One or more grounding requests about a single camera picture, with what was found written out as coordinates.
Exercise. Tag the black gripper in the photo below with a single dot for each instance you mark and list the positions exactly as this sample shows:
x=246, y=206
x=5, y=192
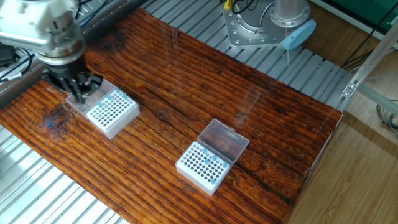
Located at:
x=70, y=74

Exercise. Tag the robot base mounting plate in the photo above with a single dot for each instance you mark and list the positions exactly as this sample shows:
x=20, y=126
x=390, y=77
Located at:
x=245, y=34

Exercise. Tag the clear plastic holder lid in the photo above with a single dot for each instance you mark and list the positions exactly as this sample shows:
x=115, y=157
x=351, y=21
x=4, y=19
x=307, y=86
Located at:
x=224, y=141
x=99, y=95

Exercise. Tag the white pipette tip holder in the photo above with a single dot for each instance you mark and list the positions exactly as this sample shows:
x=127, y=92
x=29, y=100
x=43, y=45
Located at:
x=124, y=124
x=214, y=186

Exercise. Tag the black power adapter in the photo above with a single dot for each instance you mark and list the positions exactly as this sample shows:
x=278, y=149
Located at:
x=6, y=56

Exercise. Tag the glossy wood grain board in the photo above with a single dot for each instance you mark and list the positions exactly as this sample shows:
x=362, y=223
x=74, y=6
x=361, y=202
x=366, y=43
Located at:
x=186, y=102

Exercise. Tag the yellow plastic clip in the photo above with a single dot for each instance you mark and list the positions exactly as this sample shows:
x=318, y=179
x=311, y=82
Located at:
x=228, y=4

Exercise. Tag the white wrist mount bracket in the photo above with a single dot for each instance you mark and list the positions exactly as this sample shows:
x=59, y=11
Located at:
x=28, y=18

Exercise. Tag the aluminium frame beam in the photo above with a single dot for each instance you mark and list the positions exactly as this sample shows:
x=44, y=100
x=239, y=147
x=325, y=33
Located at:
x=370, y=65

